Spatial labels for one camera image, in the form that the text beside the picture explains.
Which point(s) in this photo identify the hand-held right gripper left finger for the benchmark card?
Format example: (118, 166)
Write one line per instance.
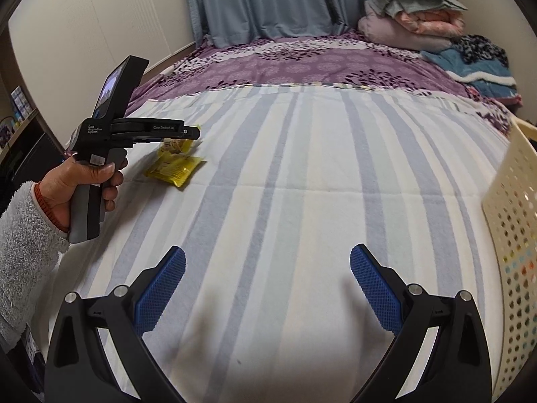
(161, 289)

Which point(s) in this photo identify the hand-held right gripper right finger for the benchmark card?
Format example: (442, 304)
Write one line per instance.
(375, 289)

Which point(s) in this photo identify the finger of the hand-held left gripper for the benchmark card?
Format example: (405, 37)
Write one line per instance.
(176, 131)

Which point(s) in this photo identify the cream perforated plastic basket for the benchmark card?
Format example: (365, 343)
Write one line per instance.
(516, 201)

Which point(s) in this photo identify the person's left forearm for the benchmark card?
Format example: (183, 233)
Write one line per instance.
(25, 260)

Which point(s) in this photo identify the person's left hand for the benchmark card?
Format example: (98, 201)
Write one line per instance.
(63, 189)

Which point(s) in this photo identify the yellow snack packet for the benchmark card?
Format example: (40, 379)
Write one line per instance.
(176, 170)

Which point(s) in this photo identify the white wardrobe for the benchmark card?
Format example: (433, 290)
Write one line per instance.
(63, 29)

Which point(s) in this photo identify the blue white boxes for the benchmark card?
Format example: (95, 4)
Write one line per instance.
(21, 105)

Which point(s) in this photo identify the wooden shelf unit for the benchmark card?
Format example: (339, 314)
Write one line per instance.
(25, 125)

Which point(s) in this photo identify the striped blanket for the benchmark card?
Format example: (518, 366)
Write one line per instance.
(293, 197)

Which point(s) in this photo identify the purple floral bedsheet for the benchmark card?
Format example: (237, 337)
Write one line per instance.
(293, 65)

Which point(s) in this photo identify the blue-grey curtain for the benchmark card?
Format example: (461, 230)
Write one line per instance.
(260, 0)

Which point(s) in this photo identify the blue fleece garment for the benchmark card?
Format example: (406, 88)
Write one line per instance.
(461, 67)

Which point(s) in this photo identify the leopard print cloth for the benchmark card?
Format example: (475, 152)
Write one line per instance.
(482, 48)

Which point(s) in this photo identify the pink patterned folded quilt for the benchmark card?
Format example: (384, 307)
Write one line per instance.
(428, 23)

